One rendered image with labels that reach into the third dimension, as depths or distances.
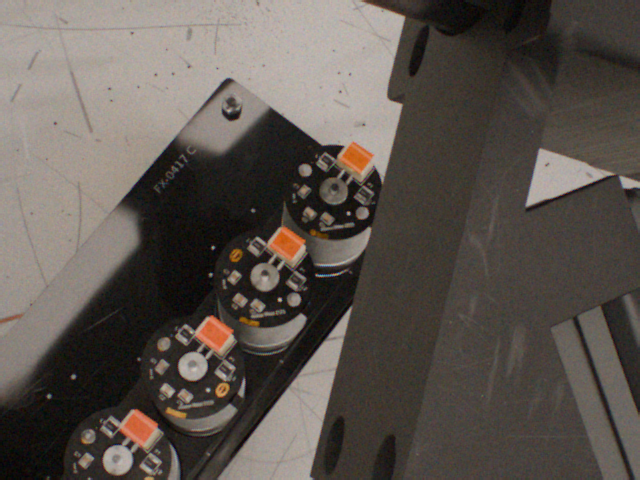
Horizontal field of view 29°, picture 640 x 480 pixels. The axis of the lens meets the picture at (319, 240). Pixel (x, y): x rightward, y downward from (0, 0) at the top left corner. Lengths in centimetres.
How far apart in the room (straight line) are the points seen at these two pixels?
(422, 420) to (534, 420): 2
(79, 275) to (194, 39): 8
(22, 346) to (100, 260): 3
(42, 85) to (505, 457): 25
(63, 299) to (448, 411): 20
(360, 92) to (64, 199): 10
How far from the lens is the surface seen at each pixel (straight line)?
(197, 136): 37
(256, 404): 30
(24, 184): 38
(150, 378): 30
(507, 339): 18
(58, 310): 36
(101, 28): 40
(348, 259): 34
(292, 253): 30
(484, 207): 18
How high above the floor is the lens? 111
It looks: 75 degrees down
